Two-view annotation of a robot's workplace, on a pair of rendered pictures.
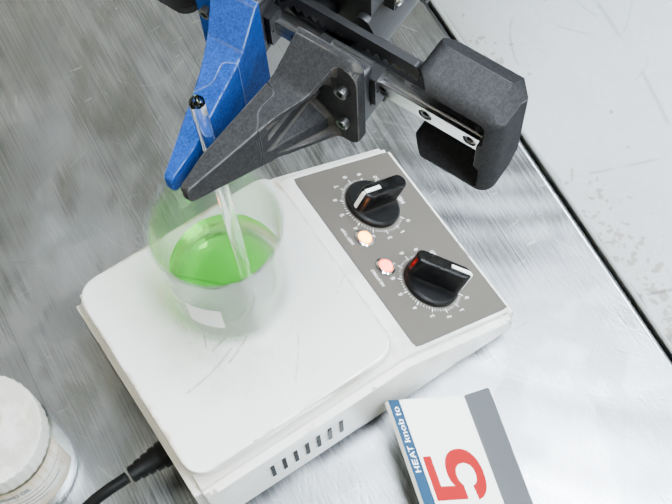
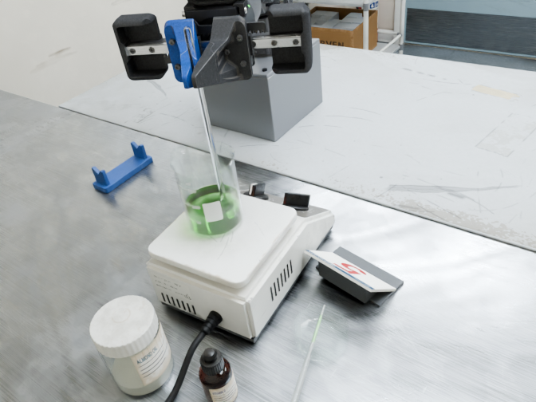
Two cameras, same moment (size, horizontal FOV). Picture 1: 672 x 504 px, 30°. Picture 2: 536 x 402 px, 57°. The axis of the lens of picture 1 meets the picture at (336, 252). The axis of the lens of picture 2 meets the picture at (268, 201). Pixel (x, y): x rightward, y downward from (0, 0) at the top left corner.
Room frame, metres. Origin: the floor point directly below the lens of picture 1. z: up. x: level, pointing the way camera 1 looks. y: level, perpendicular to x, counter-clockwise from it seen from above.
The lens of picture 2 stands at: (-0.16, 0.18, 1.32)
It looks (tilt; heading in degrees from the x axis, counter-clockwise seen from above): 37 degrees down; 334
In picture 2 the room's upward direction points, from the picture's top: 8 degrees counter-clockwise
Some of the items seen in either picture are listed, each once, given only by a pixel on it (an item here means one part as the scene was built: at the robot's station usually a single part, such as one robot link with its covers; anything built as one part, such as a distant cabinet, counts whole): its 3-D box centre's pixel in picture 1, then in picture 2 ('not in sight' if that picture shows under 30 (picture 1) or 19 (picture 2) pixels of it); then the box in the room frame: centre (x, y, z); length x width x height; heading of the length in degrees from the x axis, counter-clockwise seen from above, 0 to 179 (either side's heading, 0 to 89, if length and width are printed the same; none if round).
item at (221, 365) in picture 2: not in sight; (215, 374); (0.11, 0.13, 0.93); 0.03 x 0.03 x 0.07
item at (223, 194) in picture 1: (228, 213); (209, 133); (0.23, 0.04, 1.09); 0.01 x 0.01 x 0.20
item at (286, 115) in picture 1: (274, 147); (222, 64); (0.22, 0.02, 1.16); 0.07 x 0.04 x 0.06; 141
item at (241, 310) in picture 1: (221, 253); (207, 191); (0.24, 0.05, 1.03); 0.07 x 0.06 x 0.08; 21
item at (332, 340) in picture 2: not in sight; (321, 333); (0.10, 0.02, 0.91); 0.06 x 0.06 x 0.02
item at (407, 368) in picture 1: (283, 322); (242, 246); (0.23, 0.03, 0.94); 0.22 x 0.13 x 0.08; 119
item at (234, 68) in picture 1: (190, 96); (178, 66); (0.25, 0.05, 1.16); 0.07 x 0.04 x 0.06; 141
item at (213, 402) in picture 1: (234, 321); (223, 232); (0.22, 0.05, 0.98); 0.12 x 0.12 x 0.01; 29
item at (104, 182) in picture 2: not in sight; (121, 165); (0.54, 0.09, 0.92); 0.10 x 0.03 x 0.04; 114
